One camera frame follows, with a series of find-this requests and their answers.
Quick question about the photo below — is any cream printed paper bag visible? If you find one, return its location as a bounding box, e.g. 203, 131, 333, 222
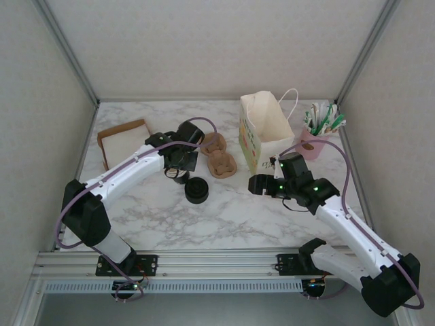
239, 88, 300, 177

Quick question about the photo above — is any pink stick holder cup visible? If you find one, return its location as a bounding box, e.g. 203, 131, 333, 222
294, 127, 331, 161

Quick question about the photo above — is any black cup lid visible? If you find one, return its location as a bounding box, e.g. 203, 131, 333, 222
184, 177, 209, 204

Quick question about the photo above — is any white paper napkin stack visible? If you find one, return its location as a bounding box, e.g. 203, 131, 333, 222
101, 124, 150, 167

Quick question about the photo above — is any brown cardboard napkin box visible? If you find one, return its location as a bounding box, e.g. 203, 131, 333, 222
97, 117, 154, 170

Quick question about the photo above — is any small circuit board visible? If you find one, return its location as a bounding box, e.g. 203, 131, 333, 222
113, 280, 141, 293
307, 278, 328, 293

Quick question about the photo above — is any aluminium table back rail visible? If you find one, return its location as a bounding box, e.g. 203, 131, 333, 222
97, 98, 337, 103

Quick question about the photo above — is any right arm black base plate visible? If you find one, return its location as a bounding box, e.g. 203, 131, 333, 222
277, 253, 338, 276

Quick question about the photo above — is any aluminium mounting rail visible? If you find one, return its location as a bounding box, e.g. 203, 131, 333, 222
32, 249, 404, 281

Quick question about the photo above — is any grey slotted cable duct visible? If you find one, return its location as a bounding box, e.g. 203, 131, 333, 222
43, 280, 304, 293

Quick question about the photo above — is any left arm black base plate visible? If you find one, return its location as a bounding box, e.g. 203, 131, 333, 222
94, 253, 160, 278

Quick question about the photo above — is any aluminium frame post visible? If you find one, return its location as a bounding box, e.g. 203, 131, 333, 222
33, 0, 100, 107
334, 0, 402, 105

